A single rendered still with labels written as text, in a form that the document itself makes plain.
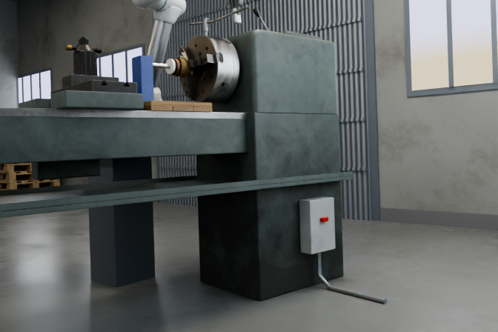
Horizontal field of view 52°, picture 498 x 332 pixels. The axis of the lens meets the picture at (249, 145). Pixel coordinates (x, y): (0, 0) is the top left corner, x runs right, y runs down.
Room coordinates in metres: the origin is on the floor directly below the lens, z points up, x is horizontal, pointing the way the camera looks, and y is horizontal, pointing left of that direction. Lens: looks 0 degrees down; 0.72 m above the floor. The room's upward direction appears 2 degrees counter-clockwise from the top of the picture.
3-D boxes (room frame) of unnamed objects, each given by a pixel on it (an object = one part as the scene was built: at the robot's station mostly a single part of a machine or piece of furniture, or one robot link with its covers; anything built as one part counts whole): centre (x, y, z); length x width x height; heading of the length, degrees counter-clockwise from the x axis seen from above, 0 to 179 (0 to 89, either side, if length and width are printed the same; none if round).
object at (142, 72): (2.18, 0.45, 1.00); 0.08 x 0.06 x 0.23; 41
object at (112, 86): (2.05, 0.63, 0.95); 0.43 x 0.18 x 0.04; 41
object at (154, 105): (2.24, 0.39, 0.89); 0.36 x 0.30 x 0.04; 41
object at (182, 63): (2.31, 0.30, 1.08); 0.09 x 0.09 x 0.09; 41
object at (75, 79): (2.12, 0.65, 1.00); 0.20 x 0.10 x 0.05; 131
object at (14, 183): (8.14, 3.71, 0.43); 1.20 x 0.85 x 0.85; 48
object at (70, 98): (2.03, 0.68, 0.90); 0.53 x 0.30 x 0.06; 41
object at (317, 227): (2.38, -0.44, 0.22); 0.42 x 0.18 x 0.44; 41
